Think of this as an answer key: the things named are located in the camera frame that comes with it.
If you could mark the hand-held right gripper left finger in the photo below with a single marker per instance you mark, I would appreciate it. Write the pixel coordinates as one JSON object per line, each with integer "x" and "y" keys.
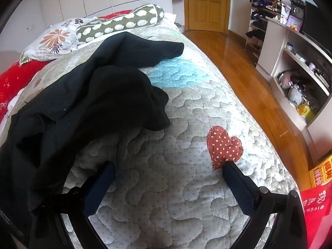
{"x": 99, "y": 186}

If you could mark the shoe rack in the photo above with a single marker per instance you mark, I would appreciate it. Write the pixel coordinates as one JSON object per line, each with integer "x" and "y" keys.
{"x": 256, "y": 26}

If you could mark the wooden door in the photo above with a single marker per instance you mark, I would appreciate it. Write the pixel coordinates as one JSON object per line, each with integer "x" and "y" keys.
{"x": 207, "y": 5}

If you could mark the yellow container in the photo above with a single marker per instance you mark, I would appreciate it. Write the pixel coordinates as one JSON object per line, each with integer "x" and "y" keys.
{"x": 306, "y": 112}

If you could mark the white jar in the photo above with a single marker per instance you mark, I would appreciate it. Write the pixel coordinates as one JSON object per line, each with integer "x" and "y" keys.
{"x": 289, "y": 47}

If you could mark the red patterned pillow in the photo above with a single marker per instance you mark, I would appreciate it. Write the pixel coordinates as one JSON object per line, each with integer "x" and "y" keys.
{"x": 15, "y": 80}

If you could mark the green patterned bolster pillow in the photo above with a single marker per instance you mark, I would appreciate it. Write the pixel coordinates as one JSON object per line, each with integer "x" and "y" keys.
{"x": 116, "y": 24}

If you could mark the red cushion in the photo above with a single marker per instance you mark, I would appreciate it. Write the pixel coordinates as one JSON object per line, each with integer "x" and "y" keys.
{"x": 116, "y": 14}

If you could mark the black television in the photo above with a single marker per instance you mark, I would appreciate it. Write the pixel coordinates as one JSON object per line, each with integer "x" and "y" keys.
{"x": 314, "y": 20}

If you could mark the white floral pillow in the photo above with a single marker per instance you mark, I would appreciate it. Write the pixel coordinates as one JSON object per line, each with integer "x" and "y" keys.
{"x": 51, "y": 40}

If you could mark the red printed bag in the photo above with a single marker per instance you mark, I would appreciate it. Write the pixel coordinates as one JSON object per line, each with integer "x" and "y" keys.
{"x": 317, "y": 212}

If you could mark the black mantel clock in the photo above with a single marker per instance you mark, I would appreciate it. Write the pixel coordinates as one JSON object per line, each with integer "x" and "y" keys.
{"x": 297, "y": 9}

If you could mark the quilted heart patch bedspread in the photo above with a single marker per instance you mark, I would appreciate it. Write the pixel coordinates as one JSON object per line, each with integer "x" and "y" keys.
{"x": 168, "y": 160}

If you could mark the white shelf unit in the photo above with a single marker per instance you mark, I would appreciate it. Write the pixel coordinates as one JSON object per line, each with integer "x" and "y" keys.
{"x": 275, "y": 46}

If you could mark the black pants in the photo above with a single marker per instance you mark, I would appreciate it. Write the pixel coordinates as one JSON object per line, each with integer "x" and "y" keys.
{"x": 103, "y": 88}

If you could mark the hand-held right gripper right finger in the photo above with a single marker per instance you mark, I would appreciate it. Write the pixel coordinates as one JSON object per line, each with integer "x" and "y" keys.
{"x": 238, "y": 189}

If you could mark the white wall socket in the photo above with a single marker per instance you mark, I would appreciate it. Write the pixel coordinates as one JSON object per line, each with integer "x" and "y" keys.
{"x": 30, "y": 28}

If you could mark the yellow printed box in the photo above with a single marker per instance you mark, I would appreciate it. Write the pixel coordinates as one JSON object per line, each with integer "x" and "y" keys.
{"x": 321, "y": 172}

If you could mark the purple box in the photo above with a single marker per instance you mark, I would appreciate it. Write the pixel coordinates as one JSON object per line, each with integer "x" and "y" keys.
{"x": 294, "y": 23}

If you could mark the white power strip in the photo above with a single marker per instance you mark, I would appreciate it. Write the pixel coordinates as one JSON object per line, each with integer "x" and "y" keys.
{"x": 321, "y": 77}

